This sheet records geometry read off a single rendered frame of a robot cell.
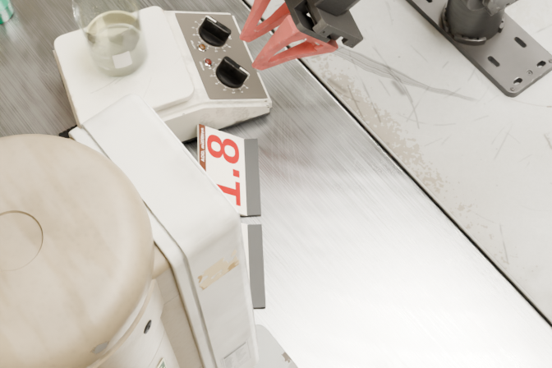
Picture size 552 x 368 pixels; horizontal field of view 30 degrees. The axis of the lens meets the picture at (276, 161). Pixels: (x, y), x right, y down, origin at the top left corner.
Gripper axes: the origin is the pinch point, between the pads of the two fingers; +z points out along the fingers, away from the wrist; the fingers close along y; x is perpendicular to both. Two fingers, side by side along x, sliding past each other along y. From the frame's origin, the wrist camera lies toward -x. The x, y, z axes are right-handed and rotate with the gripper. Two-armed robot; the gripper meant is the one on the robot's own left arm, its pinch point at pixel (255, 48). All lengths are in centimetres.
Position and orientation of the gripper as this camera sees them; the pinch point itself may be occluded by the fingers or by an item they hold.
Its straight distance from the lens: 100.0
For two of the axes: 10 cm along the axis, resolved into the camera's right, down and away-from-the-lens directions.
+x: 6.2, 1.5, 7.7
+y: 3.5, 8.2, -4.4
